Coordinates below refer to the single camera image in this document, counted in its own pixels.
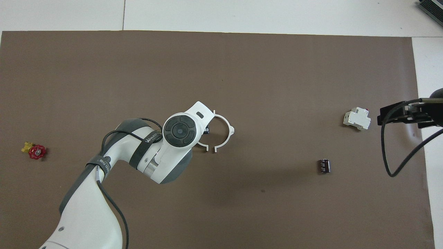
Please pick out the black cylindrical capacitor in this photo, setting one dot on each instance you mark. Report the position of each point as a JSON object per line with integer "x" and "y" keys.
{"x": 324, "y": 166}

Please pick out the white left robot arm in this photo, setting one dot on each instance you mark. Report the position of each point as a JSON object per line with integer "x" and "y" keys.
{"x": 166, "y": 155}

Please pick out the brown paper mat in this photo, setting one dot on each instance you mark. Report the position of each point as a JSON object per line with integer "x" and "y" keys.
{"x": 263, "y": 76}

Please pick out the white circuit breaker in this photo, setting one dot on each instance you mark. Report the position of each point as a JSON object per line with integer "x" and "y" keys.
{"x": 356, "y": 119}

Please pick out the grey ribbed device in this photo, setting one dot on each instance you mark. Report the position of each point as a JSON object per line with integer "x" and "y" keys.
{"x": 432, "y": 6}

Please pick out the red and yellow valve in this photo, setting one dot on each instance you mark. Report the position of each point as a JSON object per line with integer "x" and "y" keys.
{"x": 36, "y": 152}

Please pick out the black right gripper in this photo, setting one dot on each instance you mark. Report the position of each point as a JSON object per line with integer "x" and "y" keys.
{"x": 405, "y": 116}

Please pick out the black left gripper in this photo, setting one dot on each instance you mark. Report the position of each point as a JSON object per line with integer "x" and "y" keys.
{"x": 207, "y": 130}

